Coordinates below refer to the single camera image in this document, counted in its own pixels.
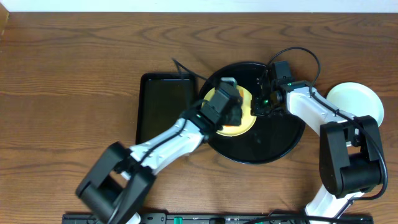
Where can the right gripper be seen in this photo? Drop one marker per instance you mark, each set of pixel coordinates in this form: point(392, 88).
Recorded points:
point(258, 106)

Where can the yellow plate with sauce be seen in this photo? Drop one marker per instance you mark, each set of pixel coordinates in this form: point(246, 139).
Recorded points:
point(247, 120)

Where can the pale green plate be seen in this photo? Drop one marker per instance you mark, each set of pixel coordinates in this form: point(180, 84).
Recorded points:
point(357, 99)

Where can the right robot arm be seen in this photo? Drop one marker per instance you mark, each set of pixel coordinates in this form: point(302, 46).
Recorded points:
point(351, 160)

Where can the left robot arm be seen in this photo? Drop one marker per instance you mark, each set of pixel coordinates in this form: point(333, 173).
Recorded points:
point(115, 187)

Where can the round black tray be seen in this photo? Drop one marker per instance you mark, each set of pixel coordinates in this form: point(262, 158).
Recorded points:
point(268, 139)

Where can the black rectangular tray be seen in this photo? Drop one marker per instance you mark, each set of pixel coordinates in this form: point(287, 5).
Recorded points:
point(162, 98)

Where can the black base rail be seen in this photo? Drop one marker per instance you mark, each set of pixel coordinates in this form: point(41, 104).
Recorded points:
point(164, 218)

